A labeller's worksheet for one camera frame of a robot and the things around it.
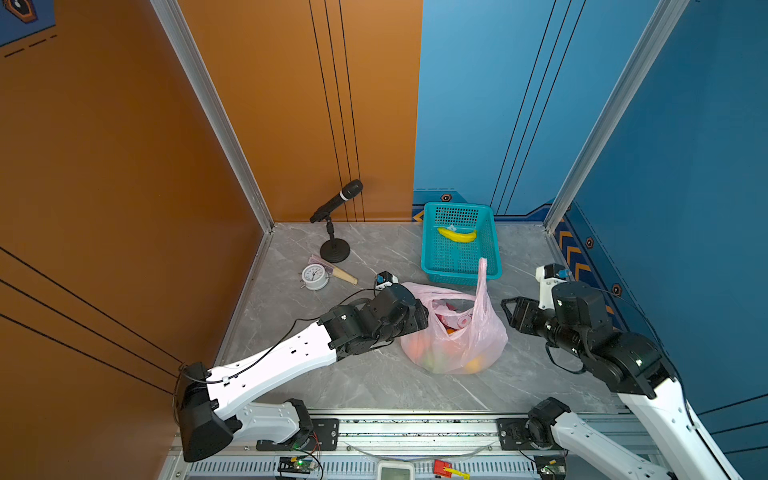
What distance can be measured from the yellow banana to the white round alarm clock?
485 mm

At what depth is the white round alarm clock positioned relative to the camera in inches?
39.8

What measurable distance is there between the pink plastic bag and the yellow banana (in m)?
0.41

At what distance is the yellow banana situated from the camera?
45.7 inches

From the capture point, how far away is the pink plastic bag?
2.36 ft

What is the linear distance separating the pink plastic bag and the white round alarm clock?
0.36m
